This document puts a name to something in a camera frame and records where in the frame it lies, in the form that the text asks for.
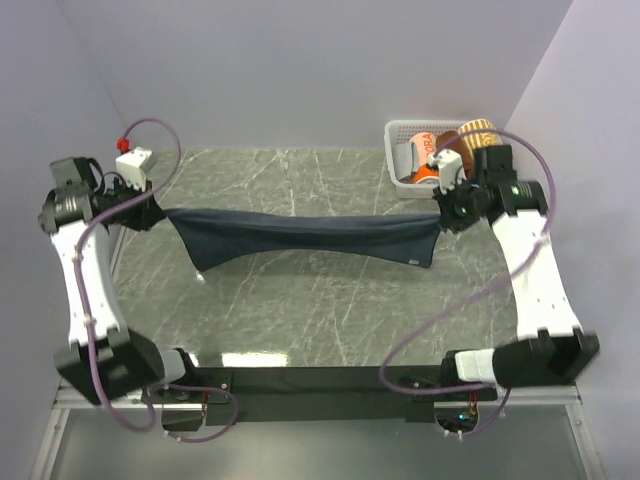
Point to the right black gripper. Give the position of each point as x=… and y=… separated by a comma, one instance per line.
x=453, y=222

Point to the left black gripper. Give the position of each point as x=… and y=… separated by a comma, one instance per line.
x=149, y=214

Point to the dark blue towel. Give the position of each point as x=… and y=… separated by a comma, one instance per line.
x=213, y=237

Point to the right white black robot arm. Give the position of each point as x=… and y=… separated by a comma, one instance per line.
x=551, y=348

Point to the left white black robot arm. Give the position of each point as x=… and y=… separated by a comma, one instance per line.
x=104, y=358

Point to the grey folded towel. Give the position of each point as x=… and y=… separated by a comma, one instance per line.
x=405, y=162

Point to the brown rolled towel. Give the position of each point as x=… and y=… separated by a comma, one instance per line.
x=459, y=146

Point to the orange white rolled towel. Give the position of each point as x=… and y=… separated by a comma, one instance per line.
x=422, y=146

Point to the yellow striped rolled towel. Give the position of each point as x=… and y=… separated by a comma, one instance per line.
x=479, y=133

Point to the white plastic basket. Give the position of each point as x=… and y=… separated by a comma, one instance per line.
x=401, y=131

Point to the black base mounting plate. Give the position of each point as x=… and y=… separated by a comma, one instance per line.
x=280, y=394

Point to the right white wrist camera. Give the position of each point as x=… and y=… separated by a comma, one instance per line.
x=450, y=168

